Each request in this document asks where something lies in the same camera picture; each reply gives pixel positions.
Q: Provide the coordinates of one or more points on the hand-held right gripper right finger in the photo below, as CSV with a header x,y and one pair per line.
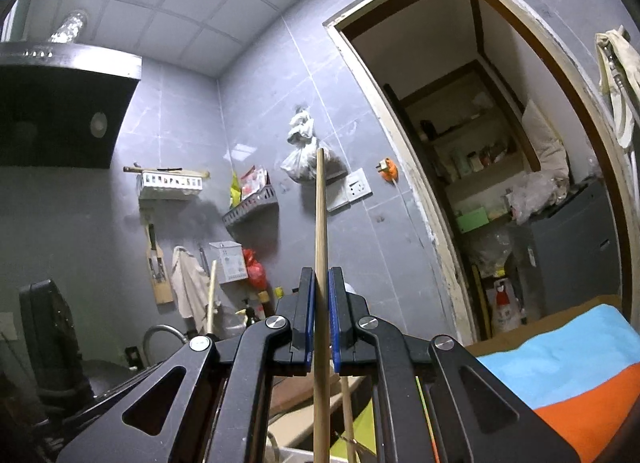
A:
x,y
333,323

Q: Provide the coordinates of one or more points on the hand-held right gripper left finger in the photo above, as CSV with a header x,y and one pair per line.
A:
x,y
311,313

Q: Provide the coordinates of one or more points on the brown wooden chopstick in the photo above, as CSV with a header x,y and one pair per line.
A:
x,y
349,418
321,223

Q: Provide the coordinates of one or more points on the pale wooden chopstick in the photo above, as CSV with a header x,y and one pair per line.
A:
x,y
213,293

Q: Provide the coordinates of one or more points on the red plastic bag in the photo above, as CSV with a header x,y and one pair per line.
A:
x,y
255,270

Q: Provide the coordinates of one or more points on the beige hanging dish towel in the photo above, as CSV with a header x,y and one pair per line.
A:
x,y
190,283

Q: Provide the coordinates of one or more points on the red snack packet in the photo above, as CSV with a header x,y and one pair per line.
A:
x,y
252,182

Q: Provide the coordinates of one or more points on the yellow snack packet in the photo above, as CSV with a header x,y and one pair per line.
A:
x,y
234,190

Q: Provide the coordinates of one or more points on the chrome kitchen faucet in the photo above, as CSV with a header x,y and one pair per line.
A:
x,y
160,330

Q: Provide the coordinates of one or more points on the wooden knife rack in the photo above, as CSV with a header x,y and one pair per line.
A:
x,y
159,268

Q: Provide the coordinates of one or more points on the hanging clear plastic bag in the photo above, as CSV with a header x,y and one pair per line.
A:
x,y
302,153

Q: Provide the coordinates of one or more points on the orange power plug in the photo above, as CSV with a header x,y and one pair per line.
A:
x,y
387,169

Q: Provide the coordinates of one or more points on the green box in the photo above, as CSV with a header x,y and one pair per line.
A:
x,y
471,220

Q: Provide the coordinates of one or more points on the red and white bag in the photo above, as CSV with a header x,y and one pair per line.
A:
x,y
506,305

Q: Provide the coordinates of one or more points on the wooden storage shelf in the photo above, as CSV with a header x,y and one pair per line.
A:
x,y
475,143

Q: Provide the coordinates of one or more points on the crumpled clear plastic bag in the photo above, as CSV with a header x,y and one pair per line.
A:
x,y
537,195

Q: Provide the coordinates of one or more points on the multicolour striped cloth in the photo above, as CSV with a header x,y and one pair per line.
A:
x,y
575,368

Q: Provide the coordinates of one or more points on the grey cabinet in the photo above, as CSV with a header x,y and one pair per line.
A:
x,y
570,253

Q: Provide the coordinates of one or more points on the black kitchen appliance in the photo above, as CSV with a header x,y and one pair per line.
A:
x,y
52,338

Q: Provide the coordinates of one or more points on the white pillow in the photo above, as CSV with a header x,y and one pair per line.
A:
x,y
545,143

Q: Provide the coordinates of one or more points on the black range hood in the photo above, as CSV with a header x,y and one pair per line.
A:
x,y
60,108

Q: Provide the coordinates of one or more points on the cream rubber glove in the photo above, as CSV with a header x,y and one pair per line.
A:
x,y
620,73

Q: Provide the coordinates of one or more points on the white wall-mounted box holder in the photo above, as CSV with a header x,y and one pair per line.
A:
x,y
229,262

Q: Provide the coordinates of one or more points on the grey corner wall shelf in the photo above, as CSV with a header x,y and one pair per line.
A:
x,y
250,208

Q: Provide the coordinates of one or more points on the white wall socket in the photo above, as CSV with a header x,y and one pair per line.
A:
x,y
352,189

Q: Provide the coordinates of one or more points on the wooden door frame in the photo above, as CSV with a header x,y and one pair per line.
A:
x,y
430,203

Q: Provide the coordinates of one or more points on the white wall rack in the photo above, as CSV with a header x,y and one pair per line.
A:
x,y
170,187

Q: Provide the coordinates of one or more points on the silver foil exhaust duct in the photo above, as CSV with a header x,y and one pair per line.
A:
x,y
67,27

